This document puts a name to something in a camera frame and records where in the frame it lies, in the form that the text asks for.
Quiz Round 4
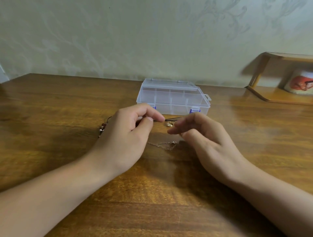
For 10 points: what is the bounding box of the wooden shelf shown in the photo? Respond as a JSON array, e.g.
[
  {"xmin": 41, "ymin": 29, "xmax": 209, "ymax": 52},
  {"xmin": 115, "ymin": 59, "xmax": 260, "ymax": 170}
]
[{"xmin": 245, "ymin": 52, "xmax": 313, "ymax": 105}]

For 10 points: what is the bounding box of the person's right forearm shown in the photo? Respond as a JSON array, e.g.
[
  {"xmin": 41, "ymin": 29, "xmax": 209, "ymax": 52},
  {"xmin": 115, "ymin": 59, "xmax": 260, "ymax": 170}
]
[{"xmin": 227, "ymin": 168, "xmax": 313, "ymax": 237}]

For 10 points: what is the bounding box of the white printed mug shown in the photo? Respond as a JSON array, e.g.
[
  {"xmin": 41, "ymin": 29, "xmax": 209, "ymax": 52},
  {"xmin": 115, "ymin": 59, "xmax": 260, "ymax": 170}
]
[{"xmin": 284, "ymin": 69, "xmax": 313, "ymax": 95}]

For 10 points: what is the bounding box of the person's left hand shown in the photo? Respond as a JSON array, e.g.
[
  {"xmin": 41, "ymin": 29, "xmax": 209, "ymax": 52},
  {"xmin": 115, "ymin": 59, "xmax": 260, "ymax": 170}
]
[{"xmin": 84, "ymin": 103, "xmax": 166, "ymax": 180}]

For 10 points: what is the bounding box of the person's left forearm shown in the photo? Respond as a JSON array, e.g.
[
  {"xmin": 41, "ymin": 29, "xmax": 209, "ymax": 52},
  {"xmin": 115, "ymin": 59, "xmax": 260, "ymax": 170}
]
[{"xmin": 0, "ymin": 152, "xmax": 112, "ymax": 237}]

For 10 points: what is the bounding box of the clear plastic organizer box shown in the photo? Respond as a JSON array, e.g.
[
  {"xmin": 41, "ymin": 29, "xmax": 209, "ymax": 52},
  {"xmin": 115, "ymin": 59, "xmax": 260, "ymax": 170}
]
[{"xmin": 136, "ymin": 78, "xmax": 212, "ymax": 117}]

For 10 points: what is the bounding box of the person's right hand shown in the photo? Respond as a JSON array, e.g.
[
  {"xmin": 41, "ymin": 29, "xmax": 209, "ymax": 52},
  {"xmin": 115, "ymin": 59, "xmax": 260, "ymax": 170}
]
[{"xmin": 167, "ymin": 112, "xmax": 256, "ymax": 187}]

